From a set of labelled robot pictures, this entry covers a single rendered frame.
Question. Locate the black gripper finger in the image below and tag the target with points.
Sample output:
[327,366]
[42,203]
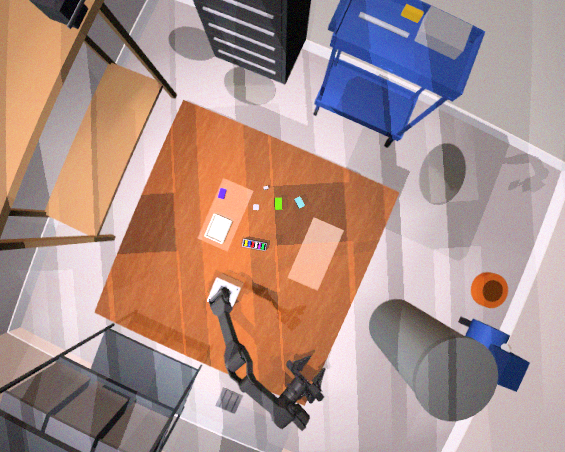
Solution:
[318,379]
[302,362]

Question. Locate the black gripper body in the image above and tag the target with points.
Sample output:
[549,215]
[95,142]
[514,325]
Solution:
[297,387]

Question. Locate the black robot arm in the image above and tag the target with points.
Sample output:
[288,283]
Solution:
[283,410]

